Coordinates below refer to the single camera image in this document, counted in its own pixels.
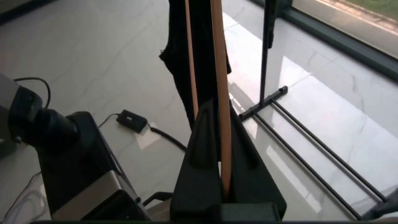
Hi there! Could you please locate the thin black cable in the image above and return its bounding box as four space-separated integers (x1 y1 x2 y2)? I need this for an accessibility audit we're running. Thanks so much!
98 113 121 128

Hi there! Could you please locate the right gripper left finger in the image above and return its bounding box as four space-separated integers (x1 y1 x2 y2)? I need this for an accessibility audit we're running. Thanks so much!
170 99 223 221

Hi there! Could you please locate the black clothes rack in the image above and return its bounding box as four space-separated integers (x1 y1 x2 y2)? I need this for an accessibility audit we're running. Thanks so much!
238 0 398 220

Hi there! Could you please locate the black garment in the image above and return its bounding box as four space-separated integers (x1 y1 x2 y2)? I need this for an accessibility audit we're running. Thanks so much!
159 0 233 130

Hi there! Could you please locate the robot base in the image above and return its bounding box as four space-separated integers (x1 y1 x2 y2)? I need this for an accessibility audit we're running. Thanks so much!
37 111 174 223

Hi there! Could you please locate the pink clothes hanger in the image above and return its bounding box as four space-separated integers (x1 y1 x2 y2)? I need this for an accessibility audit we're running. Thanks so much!
184 0 233 200

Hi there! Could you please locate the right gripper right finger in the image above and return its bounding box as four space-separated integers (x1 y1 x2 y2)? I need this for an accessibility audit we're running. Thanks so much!
231 104 287 219

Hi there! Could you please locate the window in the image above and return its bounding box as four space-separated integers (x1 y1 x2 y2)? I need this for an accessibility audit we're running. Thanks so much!
248 0 398 83

